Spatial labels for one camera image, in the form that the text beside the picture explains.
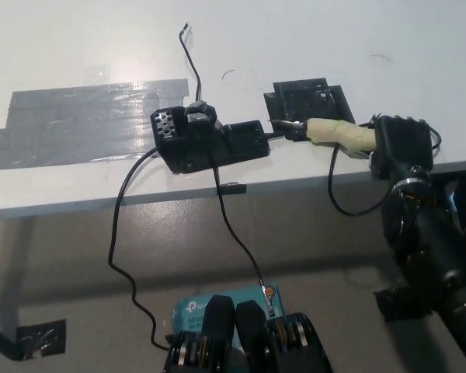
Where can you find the black soldering station base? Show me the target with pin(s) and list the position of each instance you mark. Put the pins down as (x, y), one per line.
(244, 141)

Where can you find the black floor tape patch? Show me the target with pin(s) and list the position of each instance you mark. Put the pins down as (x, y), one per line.
(42, 338)
(396, 307)

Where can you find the small black tape strip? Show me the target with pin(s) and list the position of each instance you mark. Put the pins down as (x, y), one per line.
(233, 188)

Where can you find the black bulky object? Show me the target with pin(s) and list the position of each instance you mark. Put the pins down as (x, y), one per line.
(448, 190)

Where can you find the grey duct tape patch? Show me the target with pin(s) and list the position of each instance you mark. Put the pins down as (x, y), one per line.
(81, 120)

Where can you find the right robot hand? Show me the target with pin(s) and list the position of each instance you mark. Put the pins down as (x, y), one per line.
(404, 143)

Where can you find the teal router box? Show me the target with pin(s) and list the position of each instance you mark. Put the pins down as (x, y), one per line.
(186, 311)

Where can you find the black square printed tray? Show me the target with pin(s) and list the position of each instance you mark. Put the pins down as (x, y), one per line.
(299, 101)

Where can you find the black robot torso blocks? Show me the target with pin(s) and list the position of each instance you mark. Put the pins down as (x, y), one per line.
(252, 342)

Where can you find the tape-wrapped soldering iron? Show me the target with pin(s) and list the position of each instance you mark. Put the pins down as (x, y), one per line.
(334, 134)

